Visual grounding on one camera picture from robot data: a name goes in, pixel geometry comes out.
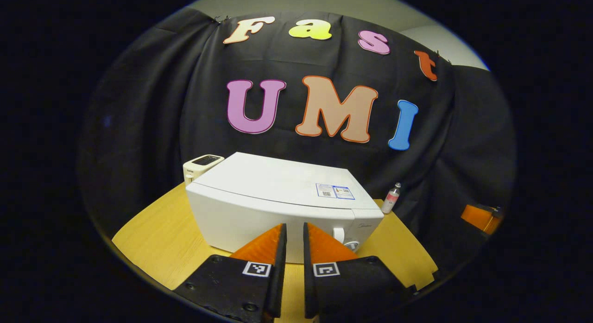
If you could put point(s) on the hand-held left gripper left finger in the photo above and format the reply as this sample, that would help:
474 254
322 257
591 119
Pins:
278 276

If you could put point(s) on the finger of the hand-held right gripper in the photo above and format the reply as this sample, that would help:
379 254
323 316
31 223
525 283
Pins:
482 218

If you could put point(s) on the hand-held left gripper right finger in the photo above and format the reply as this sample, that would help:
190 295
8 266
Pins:
310 286

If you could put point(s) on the white microwave oven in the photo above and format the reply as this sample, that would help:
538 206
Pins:
259 193

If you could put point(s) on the small pink label bottle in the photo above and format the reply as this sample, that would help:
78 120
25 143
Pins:
390 201

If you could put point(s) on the white toaster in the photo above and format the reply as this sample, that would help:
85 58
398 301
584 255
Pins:
194 167

